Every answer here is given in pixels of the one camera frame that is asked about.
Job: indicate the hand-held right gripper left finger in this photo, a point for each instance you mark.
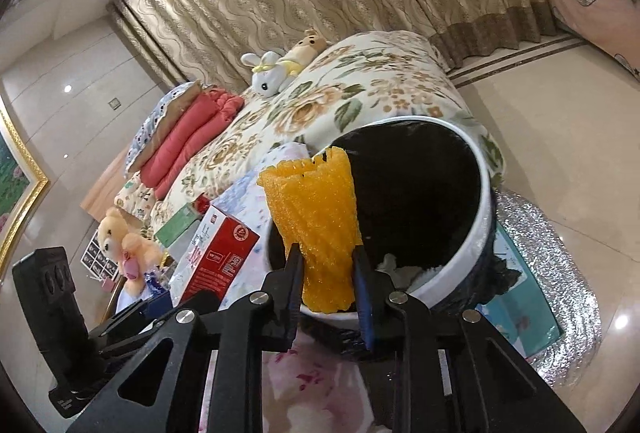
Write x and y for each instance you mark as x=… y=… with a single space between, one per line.
x=295 y=275

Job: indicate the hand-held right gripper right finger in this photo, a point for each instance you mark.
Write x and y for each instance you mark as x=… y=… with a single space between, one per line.
x=362 y=295

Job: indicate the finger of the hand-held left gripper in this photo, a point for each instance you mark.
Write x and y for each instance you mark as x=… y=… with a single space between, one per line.
x=127 y=317

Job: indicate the orange foam fruit net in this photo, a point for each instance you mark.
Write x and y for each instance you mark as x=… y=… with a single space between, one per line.
x=315 y=223

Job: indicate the black trash bag liner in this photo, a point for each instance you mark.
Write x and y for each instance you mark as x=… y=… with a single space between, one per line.
x=415 y=193

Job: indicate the white round trash can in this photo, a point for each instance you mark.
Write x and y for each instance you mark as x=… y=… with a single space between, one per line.
x=477 y=218

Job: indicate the white crumpled tissue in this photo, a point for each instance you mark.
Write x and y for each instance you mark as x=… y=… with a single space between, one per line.
x=407 y=274

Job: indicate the black white printed card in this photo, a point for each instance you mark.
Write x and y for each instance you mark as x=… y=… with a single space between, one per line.
x=100 y=263

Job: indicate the cream teddy bear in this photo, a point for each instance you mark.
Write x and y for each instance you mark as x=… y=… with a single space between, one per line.
x=125 y=248

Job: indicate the red white carton box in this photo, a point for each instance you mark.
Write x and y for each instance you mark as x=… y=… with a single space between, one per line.
x=225 y=253

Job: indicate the gold framed painting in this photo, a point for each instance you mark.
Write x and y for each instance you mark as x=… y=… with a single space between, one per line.
x=20 y=208

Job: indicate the green flat box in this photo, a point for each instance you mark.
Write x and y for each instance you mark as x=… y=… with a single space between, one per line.
x=175 y=225

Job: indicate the red snack wrapper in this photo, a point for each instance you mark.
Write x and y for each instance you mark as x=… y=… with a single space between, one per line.
x=201 y=204

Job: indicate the wooden headboard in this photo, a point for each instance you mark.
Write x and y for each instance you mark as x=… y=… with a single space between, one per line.
x=102 y=183

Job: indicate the folded red quilt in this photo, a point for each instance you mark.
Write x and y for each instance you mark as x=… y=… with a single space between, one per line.
x=190 y=138

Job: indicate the silver glitter mat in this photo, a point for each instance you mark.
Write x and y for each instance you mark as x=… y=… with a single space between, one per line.
x=545 y=233

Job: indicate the white blue dotted pillow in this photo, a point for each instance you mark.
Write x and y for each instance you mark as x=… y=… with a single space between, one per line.
x=150 y=123

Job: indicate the cream floral quilt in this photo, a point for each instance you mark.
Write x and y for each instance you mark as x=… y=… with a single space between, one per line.
x=350 y=88

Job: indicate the white rabbit plush toy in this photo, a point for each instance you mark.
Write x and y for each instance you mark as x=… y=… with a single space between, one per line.
x=265 y=80

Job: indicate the yellow brown bear plush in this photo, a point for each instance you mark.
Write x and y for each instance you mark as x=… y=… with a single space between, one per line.
x=300 y=53

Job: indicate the wall switch plate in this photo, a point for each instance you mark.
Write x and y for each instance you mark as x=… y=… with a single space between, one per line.
x=114 y=103

